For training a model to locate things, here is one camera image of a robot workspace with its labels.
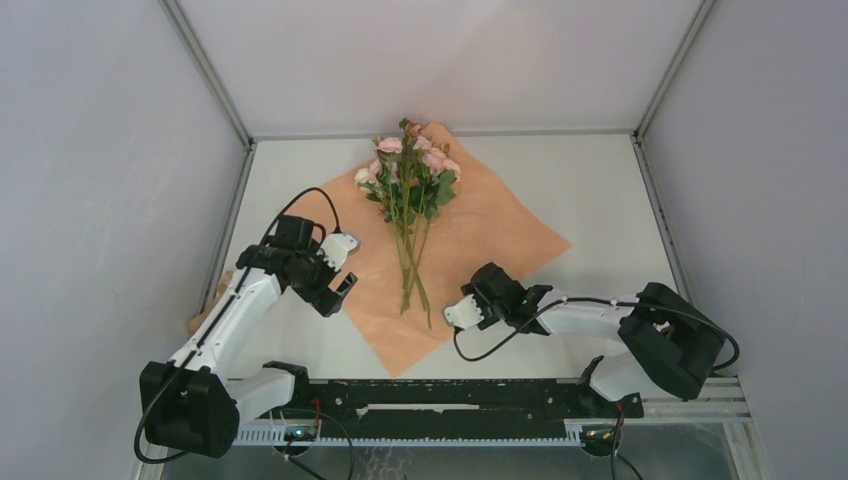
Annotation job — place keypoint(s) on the pink fake rose stem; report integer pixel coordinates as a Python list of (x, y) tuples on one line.
[(427, 177)]

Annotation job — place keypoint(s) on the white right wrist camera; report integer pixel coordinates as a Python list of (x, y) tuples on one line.
[(464, 314)]

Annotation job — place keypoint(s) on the pink fake rose sprig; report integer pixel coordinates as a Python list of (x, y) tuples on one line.
[(380, 181)]

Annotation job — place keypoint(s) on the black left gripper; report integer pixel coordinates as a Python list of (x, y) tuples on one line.
[(323, 297)]

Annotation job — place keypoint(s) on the black mounting base rail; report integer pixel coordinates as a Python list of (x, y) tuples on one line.
[(448, 410)]

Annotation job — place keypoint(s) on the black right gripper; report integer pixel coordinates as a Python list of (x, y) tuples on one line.
[(489, 320)]

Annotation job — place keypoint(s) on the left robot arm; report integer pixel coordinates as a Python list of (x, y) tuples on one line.
[(189, 403)]

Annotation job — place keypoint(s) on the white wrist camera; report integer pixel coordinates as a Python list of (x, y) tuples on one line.
[(464, 314), (336, 248)]

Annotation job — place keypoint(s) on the aluminium frame rail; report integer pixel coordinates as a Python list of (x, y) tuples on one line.
[(560, 399)]

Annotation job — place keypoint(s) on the white slotted cable duct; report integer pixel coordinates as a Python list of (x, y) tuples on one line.
[(279, 435)]

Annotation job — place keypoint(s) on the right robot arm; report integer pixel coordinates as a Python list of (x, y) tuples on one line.
[(668, 343)]

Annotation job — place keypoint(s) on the brown wrapping paper sheet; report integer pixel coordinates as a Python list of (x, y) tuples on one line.
[(505, 213)]

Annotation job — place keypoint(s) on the tan ribbon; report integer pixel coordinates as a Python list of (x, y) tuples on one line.
[(194, 324)]

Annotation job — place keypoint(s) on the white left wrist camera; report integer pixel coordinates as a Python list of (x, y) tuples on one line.
[(336, 248)]

